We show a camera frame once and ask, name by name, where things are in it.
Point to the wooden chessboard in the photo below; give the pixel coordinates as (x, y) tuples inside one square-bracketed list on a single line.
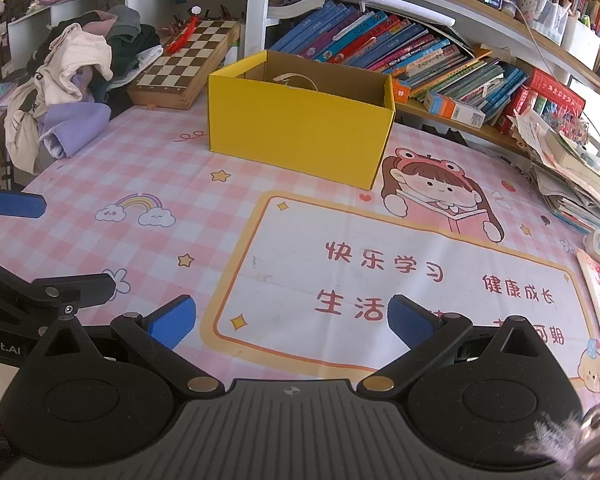
[(185, 65)]

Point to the red book box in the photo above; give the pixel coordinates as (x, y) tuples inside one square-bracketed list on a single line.
[(550, 92)]

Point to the pink booklet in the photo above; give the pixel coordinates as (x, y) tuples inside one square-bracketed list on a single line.
[(597, 285)]

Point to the orange and white box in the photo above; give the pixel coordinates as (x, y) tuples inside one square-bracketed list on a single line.
[(455, 109)]

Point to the white light bar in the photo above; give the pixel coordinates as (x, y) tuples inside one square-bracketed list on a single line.
[(395, 5)]

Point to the white organizer box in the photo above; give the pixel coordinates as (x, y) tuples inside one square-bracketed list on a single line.
[(580, 40)]

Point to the grey garment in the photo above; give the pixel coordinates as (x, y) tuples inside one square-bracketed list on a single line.
[(127, 17)]

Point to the red plastic object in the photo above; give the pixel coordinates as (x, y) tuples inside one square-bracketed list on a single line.
[(185, 35)]

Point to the dark green garment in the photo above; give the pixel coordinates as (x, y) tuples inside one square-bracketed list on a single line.
[(130, 50)]

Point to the pink printed desktop mat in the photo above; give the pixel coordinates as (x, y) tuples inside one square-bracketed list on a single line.
[(180, 220)]

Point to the small orange box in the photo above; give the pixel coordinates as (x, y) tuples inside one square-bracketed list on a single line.
[(401, 91)]

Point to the white bookshelf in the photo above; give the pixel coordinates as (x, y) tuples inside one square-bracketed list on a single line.
[(257, 10)]

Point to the beige cloth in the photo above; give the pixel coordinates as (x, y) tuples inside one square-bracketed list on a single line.
[(20, 130)]

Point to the purple garment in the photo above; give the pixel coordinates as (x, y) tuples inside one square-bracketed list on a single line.
[(72, 122)]

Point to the row of colourful books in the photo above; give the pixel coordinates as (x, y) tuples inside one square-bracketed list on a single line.
[(380, 40)]

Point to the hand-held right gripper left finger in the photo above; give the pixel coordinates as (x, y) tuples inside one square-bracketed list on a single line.
[(172, 321)]

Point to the cream wrist watch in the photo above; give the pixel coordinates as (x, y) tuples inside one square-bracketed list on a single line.
[(285, 78)]

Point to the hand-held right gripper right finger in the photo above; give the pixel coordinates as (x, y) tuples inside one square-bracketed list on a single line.
[(405, 321)]

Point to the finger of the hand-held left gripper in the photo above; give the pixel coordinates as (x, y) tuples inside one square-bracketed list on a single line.
[(80, 289), (15, 205)]

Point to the yellow cardboard box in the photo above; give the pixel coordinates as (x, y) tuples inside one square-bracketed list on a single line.
[(300, 130)]

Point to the stack of papers and booklets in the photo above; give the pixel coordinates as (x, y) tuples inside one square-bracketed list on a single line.
[(575, 180)]

